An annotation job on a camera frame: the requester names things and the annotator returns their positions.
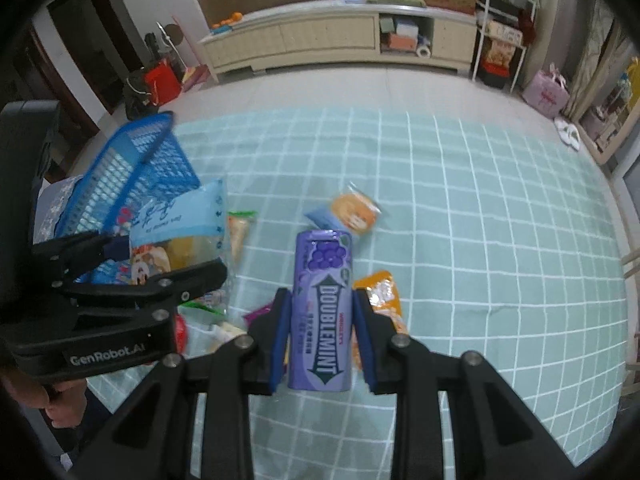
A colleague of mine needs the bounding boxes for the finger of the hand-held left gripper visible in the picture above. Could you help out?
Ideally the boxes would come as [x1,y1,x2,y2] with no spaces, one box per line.
[60,259,228,318]
[31,231,132,288]

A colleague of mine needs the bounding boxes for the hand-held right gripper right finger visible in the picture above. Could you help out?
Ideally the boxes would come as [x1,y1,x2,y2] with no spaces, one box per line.
[351,290,581,480]

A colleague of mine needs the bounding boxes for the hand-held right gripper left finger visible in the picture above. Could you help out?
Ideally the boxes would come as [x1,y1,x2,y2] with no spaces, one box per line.
[70,287,293,480]

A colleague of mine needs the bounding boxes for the purple gum bottle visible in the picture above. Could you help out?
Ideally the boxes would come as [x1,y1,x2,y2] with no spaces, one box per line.
[287,230,357,392]

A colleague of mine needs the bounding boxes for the light blue snack packet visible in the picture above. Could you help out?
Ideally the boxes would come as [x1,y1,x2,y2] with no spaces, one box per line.
[129,180,231,268]

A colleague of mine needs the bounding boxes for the blue plastic basket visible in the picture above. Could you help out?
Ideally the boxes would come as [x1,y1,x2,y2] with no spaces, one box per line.
[52,111,202,286]

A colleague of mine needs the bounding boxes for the small orange cake packet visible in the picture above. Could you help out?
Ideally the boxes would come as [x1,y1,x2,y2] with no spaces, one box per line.
[305,183,385,235]

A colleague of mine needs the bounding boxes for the person's left hand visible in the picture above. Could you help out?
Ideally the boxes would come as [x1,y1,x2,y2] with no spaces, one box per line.
[0,365,90,431]

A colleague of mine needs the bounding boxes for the green white snack packet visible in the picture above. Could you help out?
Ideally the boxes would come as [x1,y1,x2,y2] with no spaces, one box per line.
[182,287,231,317]

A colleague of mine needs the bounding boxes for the cartoon print snack packet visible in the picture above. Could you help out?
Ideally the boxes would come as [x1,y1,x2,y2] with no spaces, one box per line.
[129,242,173,286]

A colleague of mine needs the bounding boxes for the small purple packet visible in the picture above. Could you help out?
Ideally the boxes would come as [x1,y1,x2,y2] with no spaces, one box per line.
[243,302,273,326]

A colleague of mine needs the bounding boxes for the orange snack packet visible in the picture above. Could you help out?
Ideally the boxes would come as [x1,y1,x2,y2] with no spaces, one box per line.
[350,270,408,371]

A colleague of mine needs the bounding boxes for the cream snack packet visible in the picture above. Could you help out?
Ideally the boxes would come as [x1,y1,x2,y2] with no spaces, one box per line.
[207,321,249,355]

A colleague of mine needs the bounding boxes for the red snack packet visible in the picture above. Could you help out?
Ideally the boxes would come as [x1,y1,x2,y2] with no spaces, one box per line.
[174,314,189,356]

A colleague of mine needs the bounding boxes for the grey printed cloth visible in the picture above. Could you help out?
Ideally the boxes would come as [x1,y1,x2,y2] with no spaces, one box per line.
[31,175,86,246]

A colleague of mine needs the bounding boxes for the dark bag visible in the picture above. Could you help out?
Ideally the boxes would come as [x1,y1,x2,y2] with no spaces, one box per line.
[122,67,156,121]

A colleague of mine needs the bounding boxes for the red bag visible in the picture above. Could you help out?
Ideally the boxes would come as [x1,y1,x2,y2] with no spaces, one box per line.
[145,59,182,106]

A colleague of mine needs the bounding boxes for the pink broom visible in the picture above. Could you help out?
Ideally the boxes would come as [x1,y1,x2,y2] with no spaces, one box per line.
[172,12,212,92]

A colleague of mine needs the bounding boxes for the oranges on blue tray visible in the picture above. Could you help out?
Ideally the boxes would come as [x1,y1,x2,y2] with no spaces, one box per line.
[210,12,244,31]

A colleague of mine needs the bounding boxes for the cream TV cabinet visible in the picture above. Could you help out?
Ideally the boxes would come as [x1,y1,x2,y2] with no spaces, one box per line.
[199,2,478,77]

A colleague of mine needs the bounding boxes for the white slippers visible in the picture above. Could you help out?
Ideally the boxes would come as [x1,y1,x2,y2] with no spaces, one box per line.
[554,117,583,151]

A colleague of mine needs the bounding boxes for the pink bag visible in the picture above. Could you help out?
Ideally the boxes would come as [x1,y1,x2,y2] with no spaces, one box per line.
[521,62,571,120]

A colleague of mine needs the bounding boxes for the white metal shelf rack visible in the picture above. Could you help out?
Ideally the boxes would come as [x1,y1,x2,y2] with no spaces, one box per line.
[470,0,541,93]

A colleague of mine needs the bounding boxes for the patterned curtain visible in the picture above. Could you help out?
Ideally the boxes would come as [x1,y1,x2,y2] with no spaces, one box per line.
[575,10,631,121]

